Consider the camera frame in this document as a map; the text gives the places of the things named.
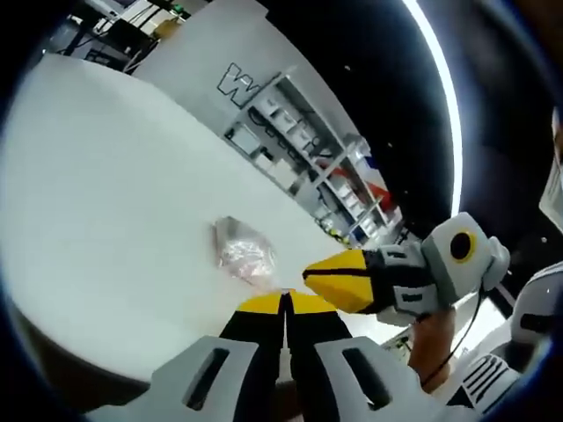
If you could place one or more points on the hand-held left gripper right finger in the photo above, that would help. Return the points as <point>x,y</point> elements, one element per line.
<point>334,369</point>

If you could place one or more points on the white grey worn device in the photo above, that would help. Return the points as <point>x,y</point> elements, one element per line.
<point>532,299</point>

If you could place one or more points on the grey metal shelving unit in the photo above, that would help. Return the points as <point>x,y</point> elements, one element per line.
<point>308,145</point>

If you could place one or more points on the white yellow device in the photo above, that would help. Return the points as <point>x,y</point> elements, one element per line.
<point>336,232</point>

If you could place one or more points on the person's white top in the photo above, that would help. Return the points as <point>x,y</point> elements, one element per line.
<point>553,184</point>

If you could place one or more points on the curved ceiling light strip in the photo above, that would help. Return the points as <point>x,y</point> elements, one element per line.
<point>444,74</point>

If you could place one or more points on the clear resealable bag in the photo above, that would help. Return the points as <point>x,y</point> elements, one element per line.
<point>244,255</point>

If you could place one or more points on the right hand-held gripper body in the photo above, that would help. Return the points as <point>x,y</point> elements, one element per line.
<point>440,272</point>

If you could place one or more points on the person's right hand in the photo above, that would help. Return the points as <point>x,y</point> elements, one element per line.
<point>433,347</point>

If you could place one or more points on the person's left hand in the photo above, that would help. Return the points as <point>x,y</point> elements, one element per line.
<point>291,402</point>

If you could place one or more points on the white equipment desk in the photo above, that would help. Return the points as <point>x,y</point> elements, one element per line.
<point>105,26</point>

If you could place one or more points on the white lettered partition panel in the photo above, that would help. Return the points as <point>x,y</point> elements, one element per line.
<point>211,48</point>

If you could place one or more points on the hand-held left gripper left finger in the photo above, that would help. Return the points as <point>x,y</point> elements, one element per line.
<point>237,360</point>

